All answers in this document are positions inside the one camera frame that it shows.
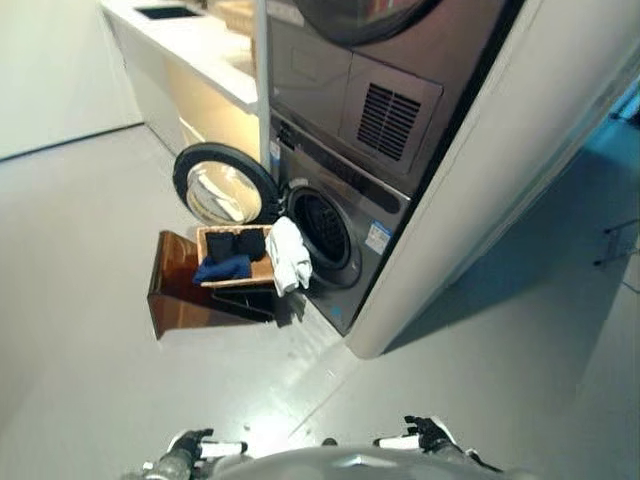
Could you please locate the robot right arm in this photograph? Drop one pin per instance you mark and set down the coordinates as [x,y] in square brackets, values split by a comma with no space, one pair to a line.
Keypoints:
[467,462]

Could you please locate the blue garment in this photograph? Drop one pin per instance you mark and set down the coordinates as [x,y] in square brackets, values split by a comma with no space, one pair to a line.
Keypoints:
[222,270]

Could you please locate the black garment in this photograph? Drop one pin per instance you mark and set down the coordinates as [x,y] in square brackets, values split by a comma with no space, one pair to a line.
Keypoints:
[235,245]

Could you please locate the grey front-load washing machine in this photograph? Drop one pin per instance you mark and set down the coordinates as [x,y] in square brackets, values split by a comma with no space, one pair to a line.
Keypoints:
[372,215]

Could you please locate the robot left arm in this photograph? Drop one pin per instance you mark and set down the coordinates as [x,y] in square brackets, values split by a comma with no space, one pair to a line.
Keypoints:
[167,470]

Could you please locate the round washing machine door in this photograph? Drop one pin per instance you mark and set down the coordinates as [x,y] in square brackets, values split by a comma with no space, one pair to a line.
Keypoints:
[220,185]

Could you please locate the white cabinet enclosure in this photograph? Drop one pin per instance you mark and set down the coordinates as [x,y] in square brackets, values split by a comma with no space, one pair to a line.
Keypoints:
[450,225]

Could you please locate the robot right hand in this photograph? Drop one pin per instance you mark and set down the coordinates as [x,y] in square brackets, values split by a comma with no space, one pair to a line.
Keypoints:
[425,440]

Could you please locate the black sink basin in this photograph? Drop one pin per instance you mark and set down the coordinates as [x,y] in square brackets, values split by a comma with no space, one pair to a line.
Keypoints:
[165,11]

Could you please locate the brown wooden stand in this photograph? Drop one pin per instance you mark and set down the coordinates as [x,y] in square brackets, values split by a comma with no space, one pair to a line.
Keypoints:
[172,292]

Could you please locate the white counter cabinet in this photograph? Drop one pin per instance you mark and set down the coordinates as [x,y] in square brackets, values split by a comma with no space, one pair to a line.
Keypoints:
[200,55]

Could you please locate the white garment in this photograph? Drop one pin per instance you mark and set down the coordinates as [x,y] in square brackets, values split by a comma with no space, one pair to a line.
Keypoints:
[288,257]

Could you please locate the grey stacked dryer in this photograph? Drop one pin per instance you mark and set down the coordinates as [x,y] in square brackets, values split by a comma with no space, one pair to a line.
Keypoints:
[320,75]

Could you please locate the robot silver torso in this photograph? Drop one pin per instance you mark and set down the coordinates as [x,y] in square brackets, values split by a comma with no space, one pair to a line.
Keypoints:
[345,465]

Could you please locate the black tripod stand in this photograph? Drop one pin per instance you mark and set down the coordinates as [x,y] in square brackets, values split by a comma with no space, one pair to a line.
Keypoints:
[616,239]

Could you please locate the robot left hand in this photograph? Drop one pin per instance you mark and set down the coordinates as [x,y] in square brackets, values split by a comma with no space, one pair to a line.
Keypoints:
[192,447]

